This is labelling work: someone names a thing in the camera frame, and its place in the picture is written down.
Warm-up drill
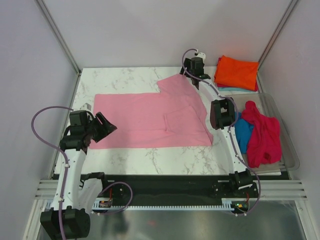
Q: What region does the pink t shirt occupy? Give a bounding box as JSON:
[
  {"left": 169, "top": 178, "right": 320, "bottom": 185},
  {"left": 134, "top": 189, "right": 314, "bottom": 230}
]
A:
[{"left": 90, "top": 74, "right": 213, "bottom": 150}]

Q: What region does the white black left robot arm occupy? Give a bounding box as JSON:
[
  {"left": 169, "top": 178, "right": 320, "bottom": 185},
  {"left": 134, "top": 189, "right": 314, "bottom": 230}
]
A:
[{"left": 40, "top": 110, "right": 117, "bottom": 240}]

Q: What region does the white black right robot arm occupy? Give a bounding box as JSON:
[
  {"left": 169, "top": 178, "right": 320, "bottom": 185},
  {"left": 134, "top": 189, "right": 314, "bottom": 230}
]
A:
[{"left": 180, "top": 56, "right": 259, "bottom": 198}]

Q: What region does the teal folded t shirt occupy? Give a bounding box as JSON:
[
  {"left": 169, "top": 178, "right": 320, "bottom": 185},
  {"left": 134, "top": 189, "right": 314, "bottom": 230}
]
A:
[{"left": 218, "top": 87, "right": 249, "bottom": 92}]

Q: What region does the orange folded t shirt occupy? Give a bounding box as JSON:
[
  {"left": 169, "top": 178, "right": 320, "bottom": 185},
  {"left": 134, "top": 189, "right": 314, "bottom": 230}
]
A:
[{"left": 213, "top": 55, "right": 260, "bottom": 92}]

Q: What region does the blue crumpled t shirt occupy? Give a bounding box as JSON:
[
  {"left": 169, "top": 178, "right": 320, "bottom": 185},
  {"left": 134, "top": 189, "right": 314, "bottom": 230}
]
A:
[{"left": 234, "top": 112, "right": 254, "bottom": 154}]

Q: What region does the crimson crumpled t shirt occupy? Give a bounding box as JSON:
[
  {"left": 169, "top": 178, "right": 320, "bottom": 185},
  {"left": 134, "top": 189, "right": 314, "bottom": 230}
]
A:
[{"left": 241, "top": 100, "right": 282, "bottom": 168}]

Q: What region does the clear plastic bin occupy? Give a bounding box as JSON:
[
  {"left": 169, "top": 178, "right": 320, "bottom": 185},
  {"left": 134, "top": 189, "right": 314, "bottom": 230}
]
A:
[{"left": 228, "top": 93, "right": 300, "bottom": 175}]

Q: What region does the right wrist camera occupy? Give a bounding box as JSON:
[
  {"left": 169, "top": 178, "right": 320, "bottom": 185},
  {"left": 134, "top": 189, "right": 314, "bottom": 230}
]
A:
[{"left": 190, "top": 52, "right": 206, "bottom": 69}]

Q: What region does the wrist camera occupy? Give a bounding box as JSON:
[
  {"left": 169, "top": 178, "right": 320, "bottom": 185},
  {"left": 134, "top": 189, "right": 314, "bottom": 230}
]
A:
[
  {"left": 190, "top": 52, "right": 206, "bottom": 69},
  {"left": 69, "top": 103, "right": 94, "bottom": 127}
]

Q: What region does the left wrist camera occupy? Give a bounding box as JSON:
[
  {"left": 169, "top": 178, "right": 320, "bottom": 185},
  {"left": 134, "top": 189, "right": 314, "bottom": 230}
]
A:
[{"left": 69, "top": 103, "right": 94, "bottom": 127}]

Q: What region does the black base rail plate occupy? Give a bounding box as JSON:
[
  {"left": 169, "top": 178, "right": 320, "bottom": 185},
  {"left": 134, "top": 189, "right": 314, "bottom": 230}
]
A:
[{"left": 80, "top": 172, "right": 261, "bottom": 206}]

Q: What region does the right aluminium frame post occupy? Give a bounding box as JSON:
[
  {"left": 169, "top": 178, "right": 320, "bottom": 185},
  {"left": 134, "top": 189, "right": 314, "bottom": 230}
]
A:
[{"left": 258, "top": 0, "right": 300, "bottom": 69}]

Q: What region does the aluminium frame post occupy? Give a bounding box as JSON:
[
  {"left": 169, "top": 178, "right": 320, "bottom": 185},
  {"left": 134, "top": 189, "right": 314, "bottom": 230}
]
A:
[
  {"left": 34, "top": 0, "right": 82, "bottom": 76},
  {"left": 258, "top": 0, "right": 300, "bottom": 69}
]

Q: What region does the left aluminium frame post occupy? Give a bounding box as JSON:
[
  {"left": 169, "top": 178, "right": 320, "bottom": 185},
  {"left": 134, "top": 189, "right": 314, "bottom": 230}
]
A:
[{"left": 34, "top": 0, "right": 82, "bottom": 76}]

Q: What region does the white slotted cable duct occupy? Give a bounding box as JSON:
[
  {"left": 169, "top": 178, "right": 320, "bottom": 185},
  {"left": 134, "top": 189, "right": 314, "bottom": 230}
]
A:
[{"left": 46, "top": 197, "right": 248, "bottom": 211}]

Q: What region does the aluminium front frame rail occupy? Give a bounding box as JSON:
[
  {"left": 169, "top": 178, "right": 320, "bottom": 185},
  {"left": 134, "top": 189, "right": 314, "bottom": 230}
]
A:
[{"left": 34, "top": 179, "right": 307, "bottom": 201}]

